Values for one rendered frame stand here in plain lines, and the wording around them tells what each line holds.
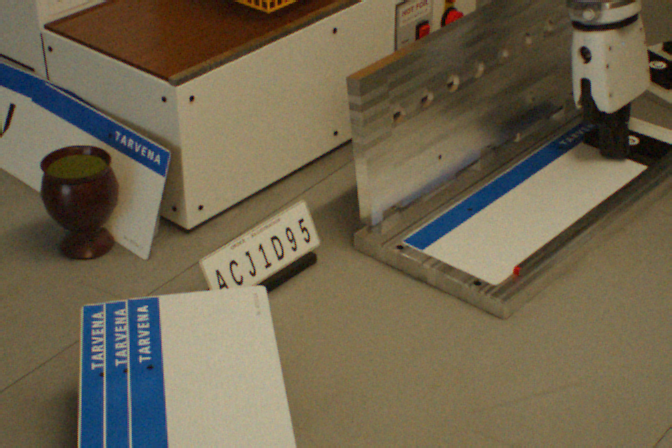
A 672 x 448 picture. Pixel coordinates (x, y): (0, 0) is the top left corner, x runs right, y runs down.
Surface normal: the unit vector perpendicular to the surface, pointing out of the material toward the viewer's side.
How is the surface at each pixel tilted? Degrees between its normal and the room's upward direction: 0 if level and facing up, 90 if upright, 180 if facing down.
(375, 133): 83
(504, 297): 0
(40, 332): 0
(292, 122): 90
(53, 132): 69
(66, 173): 0
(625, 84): 76
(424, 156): 83
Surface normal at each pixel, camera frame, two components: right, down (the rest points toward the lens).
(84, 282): -0.01, -0.84
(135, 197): -0.67, 0.06
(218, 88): 0.75, 0.36
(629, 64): 0.73, 0.17
